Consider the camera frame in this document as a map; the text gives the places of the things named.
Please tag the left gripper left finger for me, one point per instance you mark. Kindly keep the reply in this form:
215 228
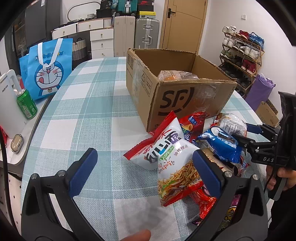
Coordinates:
39 219

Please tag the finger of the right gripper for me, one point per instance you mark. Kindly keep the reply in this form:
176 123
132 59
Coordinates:
247 144
257 129

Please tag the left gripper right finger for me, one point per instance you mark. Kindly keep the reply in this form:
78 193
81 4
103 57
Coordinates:
249 221

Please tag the purple snack bag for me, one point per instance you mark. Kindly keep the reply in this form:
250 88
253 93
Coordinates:
230 212

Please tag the blue Oreo cookie pack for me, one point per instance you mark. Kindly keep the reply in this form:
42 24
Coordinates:
223 145

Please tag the white noodle snack bag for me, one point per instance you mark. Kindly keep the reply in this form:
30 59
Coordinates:
172 156

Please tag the packaged bread loaf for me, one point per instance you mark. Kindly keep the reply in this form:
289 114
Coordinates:
176 75

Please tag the left hand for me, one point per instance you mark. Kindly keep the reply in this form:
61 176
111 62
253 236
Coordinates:
143 235

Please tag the small white snack pack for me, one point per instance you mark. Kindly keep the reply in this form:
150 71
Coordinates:
231 124

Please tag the small cardboard floor box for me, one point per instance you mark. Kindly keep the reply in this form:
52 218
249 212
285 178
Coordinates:
267 113

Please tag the purple yoga mat bag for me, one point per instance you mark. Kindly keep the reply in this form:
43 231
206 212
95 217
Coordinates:
260 91

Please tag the red spicy snack bag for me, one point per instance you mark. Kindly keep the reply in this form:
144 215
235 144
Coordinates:
204 200

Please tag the red chip bag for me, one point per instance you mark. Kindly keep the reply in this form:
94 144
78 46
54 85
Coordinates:
192 126

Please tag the wooden shoe rack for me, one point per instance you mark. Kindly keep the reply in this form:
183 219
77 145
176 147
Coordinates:
241 57

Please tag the beige earbuds case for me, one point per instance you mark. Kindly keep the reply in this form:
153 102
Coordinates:
17 143

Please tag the SF cardboard box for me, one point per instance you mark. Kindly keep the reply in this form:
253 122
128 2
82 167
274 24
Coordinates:
155 98

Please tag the white electric kettle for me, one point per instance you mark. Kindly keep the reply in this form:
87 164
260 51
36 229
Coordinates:
12 119

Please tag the green soda can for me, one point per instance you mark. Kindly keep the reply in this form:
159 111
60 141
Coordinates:
26 104

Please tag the wooden door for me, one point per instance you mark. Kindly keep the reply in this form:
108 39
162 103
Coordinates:
183 24

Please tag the checkered teal tablecloth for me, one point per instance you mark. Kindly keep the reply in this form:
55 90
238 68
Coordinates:
93 109

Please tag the silver suitcase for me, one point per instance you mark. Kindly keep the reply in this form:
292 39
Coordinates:
146 33

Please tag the blue Doraemon tote bag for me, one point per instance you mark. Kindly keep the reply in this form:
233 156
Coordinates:
47 65

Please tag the stacked shoe boxes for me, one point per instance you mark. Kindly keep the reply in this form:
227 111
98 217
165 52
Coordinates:
145 9

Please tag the beige suitcase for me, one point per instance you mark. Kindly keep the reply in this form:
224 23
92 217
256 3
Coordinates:
124 29

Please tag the teal suitcase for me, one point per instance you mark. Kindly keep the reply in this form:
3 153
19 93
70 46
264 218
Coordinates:
127 6

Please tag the white drawer desk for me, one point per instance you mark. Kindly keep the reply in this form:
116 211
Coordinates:
98 33

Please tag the wicker laundry basket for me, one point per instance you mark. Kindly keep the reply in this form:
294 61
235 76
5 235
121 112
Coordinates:
79 49

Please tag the black refrigerator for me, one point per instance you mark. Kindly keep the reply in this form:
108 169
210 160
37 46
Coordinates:
41 18

